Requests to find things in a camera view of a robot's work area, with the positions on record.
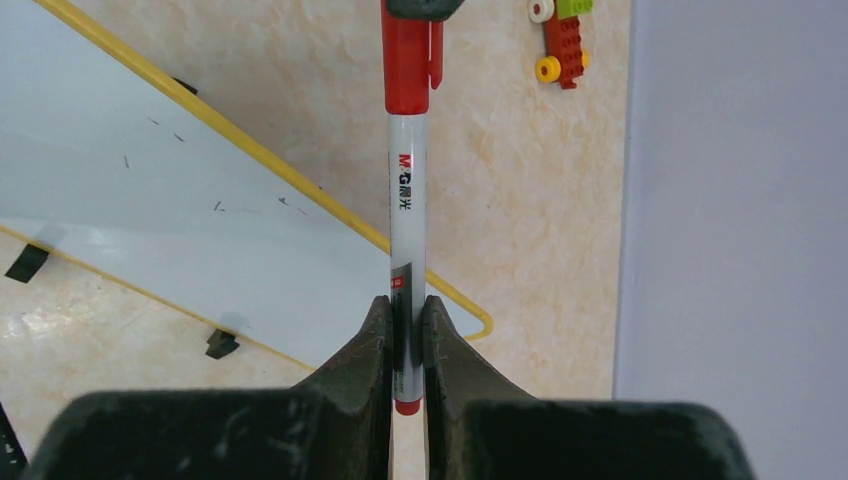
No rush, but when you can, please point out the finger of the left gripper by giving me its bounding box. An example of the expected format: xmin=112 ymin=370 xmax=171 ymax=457
xmin=385 ymin=0 xmax=464 ymax=22

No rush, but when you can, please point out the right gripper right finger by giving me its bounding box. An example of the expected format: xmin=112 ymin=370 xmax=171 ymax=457
xmin=422 ymin=296 xmax=755 ymax=479

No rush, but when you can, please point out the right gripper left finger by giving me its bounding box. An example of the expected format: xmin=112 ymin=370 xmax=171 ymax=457
xmin=23 ymin=296 xmax=392 ymax=479

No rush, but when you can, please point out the red white marker pen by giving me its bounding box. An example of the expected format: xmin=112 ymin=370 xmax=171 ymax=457
xmin=380 ymin=1 xmax=441 ymax=416

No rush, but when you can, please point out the white whiteboard yellow edge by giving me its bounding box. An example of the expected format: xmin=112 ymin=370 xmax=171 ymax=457
xmin=0 ymin=0 xmax=495 ymax=372

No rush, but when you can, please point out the black whiteboard clip foot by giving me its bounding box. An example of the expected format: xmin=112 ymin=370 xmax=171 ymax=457
xmin=205 ymin=329 xmax=240 ymax=360
xmin=4 ymin=243 xmax=50 ymax=284

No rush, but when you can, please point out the red green brick toy car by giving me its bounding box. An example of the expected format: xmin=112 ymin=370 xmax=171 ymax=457
xmin=527 ymin=0 xmax=594 ymax=90

